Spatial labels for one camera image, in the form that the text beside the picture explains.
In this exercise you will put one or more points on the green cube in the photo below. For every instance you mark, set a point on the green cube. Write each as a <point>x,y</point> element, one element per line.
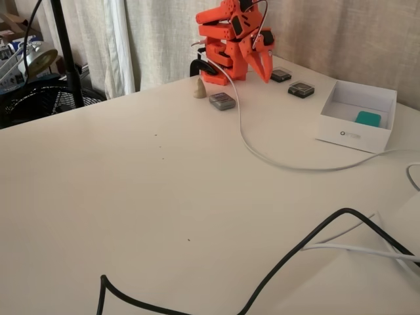
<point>367,118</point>

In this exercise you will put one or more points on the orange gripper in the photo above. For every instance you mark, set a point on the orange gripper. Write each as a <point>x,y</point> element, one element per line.
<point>252,49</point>

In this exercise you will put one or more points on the black floor fan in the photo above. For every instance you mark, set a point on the black floor fan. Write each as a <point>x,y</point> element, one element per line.
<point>49,98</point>

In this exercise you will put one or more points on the white cardboard box bin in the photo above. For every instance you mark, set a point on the white cardboard box bin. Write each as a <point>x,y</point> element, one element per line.
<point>351,136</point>

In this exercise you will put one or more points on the grey plastic case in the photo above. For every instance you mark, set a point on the grey plastic case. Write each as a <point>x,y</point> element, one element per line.
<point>223,101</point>

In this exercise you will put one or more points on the black box with clear lid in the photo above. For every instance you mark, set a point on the black box with clear lid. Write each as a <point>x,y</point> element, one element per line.
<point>301,89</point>
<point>281,75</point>

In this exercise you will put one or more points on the black stand pole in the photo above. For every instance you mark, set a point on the black stand pole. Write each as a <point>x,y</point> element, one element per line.
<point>65,49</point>

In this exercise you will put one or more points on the silver desk lamp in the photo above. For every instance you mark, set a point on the silver desk lamp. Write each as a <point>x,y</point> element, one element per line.
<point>39,57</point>

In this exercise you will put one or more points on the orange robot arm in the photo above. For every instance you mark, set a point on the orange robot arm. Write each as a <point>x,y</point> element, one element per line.
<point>216,31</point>

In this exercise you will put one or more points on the beige curtain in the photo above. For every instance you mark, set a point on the beige curtain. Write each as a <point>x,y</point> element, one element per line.
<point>328,39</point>

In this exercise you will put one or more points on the white sheer curtain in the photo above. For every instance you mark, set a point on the white sheer curtain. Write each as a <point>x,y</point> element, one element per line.
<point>118,49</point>

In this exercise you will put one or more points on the beige small figurine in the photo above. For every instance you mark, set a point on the beige small figurine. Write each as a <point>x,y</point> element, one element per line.
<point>199,89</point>

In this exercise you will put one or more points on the black table clamp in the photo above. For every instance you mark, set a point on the black table clamp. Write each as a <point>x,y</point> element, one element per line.
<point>203,65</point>

